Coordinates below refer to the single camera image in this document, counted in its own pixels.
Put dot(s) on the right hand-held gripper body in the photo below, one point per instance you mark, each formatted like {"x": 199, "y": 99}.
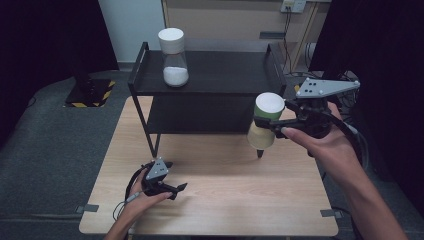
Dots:
{"x": 320, "y": 88}

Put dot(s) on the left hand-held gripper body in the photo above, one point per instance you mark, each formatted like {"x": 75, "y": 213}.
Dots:
{"x": 156, "y": 170}

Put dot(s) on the glass jar of yellow grains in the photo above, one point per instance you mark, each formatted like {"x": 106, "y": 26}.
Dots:
{"x": 266, "y": 110}

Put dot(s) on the black metal shelf rack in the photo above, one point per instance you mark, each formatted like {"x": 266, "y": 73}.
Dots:
{"x": 220, "y": 73}

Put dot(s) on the person's left hand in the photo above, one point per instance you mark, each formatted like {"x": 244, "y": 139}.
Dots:
{"x": 141, "y": 203}

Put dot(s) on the person's right hand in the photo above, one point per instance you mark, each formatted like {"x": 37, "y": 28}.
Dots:
{"x": 333, "y": 150}

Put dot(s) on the yellow black striped stand base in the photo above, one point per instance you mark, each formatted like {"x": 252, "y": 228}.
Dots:
{"x": 297, "y": 88}
{"x": 100, "y": 95}

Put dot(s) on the dark curtain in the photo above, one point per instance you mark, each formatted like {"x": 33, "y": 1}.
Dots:
{"x": 383, "y": 50}
{"x": 50, "y": 36}

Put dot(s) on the grey tape strip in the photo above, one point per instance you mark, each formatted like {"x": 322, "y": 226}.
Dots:
{"x": 87, "y": 208}
{"x": 331, "y": 213}

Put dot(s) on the white-lidded jar of white grains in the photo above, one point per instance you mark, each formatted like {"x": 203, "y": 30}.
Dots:
{"x": 174, "y": 60}

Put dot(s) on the beige wooden cabinet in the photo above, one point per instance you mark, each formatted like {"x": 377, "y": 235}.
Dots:
{"x": 226, "y": 20}

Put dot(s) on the black stand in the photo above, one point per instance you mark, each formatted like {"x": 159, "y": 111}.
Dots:
{"x": 85, "y": 83}

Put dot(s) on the grey wall plate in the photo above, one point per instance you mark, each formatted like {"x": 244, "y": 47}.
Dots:
{"x": 271, "y": 35}

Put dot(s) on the white wall socket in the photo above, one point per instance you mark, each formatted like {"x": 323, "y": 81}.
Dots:
{"x": 293, "y": 5}

